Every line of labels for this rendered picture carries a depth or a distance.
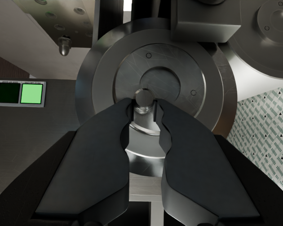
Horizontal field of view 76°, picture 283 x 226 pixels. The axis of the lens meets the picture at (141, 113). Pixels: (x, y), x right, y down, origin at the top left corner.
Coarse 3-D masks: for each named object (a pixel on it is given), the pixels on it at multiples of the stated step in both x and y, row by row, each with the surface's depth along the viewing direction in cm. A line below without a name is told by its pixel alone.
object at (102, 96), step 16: (144, 32) 16; (160, 32) 16; (112, 48) 16; (128, 48) 16; (192, 48) 16; (112, 64) 16; (208, 64) 16; (96, 80) 16; (112, 80) 16; (208, 80) 16; (96, 96) 15; (112, 96) 15; (208, 96) 16; (96, 112) 15; (208, 112) 15; (208, 128) 15; (128, 144) 15; (144, 144) 15
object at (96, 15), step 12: (96, 0) 18; (108, 0) 23; (120, 0) 36; (96, 12) 18; (108, 12) 23; (120, 12) 37; (96, 24) 18; (108, 24) 23; (120, 24) 38; (96, 36) 18
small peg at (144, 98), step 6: (138, 90) 12; (144, 90) 11; (150, 90) 12; (138, 96) 11; (144, 96) 11; (150, 96) 11; (138, 102) 11; (144, 102) 11; (150, 102) 11; (138, 108) 11; (144, 108) 11; (150, 108) 12; (144, 114) 14
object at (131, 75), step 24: (144, 48) 15; (168, 48) 15; (120, 72) 14; (144, 72) 14; (168, 72) 15; (192, 72) 15; (120, 96) 14; (168, 96) 15; (192, 96) 14; (144, 120) 14
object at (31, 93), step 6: (24, 84) 49; (30, 84) 49; (24, 90) 48; (30, 90) 48; (36, 90) 48; (24, 96) 48; (30, 96) 48; (36, 96) 48; (24, 102) 48; (30, 102) 48; (36, 102) 48
